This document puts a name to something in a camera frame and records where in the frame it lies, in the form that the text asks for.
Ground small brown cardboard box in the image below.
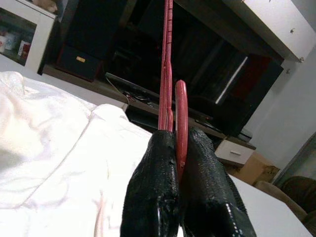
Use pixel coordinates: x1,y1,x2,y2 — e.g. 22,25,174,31
228,150,281,186

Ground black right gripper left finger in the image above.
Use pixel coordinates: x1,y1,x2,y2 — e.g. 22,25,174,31
119,130,180,237

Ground grey table black legs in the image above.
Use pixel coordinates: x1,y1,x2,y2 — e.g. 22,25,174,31
227,172,312,237

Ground white glass door cabinet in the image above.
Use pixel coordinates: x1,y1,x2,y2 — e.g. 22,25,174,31
0,0,60,75

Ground black TV stand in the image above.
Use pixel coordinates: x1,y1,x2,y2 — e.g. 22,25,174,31
37,0,284,149

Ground beige plush toy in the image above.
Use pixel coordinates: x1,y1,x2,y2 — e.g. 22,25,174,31
32,0,59,12

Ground red plastic hanger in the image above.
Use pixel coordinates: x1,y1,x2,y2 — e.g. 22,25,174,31
158,0,190,173

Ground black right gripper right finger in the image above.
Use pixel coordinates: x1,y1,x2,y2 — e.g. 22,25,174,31
181,127,258,237

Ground brown armchair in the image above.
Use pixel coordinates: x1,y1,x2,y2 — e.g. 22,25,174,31
255,176,316,237

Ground white wall cabinet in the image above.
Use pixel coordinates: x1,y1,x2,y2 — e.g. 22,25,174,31
222,0,316,62

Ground black box gold label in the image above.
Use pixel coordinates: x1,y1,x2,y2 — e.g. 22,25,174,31
57,45,102,82

